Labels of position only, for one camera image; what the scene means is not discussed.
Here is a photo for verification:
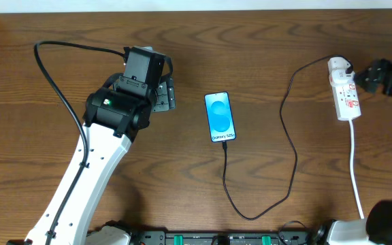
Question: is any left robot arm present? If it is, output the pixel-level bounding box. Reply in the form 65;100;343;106
19;46;176;245

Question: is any blue Samsung Galaxy smartphone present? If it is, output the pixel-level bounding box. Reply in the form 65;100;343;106
204;91;236;142

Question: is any white power strip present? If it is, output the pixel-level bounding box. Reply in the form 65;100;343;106
329;70;361;121

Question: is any black USB charging cable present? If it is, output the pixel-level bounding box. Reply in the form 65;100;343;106
220;54;355;221

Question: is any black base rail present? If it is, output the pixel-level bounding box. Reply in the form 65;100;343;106
86;220;319;245

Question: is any white USB wall charger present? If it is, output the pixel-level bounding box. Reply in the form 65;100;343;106
328;56;355;87

